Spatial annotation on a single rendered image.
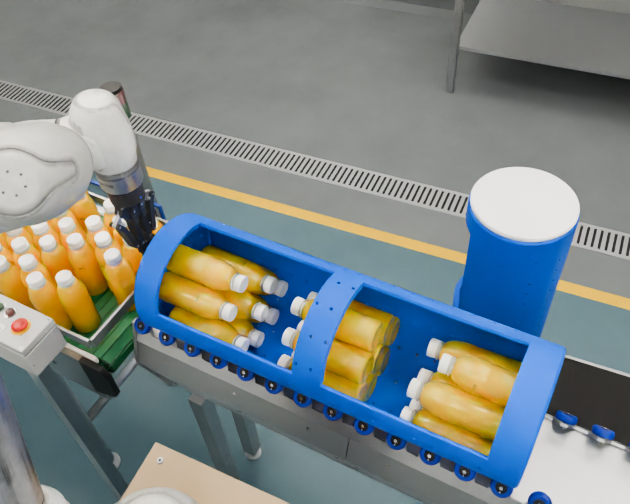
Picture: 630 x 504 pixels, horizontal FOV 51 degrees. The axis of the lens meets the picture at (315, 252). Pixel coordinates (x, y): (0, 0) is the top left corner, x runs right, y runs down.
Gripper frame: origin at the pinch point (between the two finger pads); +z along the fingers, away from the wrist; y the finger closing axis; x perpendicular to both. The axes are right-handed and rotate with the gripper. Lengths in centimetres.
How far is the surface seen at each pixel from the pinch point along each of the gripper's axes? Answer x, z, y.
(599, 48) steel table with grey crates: 61, 87, -275
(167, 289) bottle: 8.9, 3.9, 5.5
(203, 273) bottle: 16.4, -0.3, 0.7
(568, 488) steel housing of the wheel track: 101, 24, 1
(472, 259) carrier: 62, 28, -53
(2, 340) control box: -17.5, 6.6, 31.6
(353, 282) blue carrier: 49, -6, -7
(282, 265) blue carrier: 26.2, 8.9, -15.4
